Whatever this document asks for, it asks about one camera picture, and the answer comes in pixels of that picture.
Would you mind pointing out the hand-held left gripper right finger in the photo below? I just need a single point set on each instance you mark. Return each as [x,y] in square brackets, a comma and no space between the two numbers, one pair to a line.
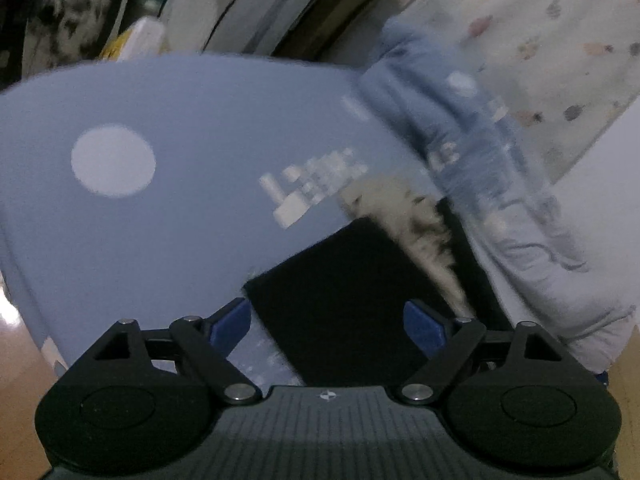
[425,325]

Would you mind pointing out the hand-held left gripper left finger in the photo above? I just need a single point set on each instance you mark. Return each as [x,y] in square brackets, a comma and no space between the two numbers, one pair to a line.
[230,322]

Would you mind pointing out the black pants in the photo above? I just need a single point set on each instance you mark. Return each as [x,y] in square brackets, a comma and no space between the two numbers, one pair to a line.
[340,300]

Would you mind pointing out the cream dark-spotted fuzzy cloth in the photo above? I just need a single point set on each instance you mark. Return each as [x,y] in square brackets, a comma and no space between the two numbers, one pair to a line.
[395,215]

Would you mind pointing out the light blue printed duvet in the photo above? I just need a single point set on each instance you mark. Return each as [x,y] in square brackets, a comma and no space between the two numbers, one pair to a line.
[525,240]

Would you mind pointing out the white plastic container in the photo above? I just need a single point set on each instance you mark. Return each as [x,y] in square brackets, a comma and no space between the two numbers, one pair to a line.
[145,35]

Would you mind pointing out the pineapple print curtain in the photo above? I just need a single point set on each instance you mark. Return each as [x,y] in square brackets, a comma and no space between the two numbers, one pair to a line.
[550,35]

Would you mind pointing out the white flat panels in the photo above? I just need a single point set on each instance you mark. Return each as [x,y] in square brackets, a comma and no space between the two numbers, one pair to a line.
[260,5]

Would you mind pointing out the dark spotted white blanket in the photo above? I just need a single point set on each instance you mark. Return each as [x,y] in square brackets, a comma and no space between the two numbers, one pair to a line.
[65,15]

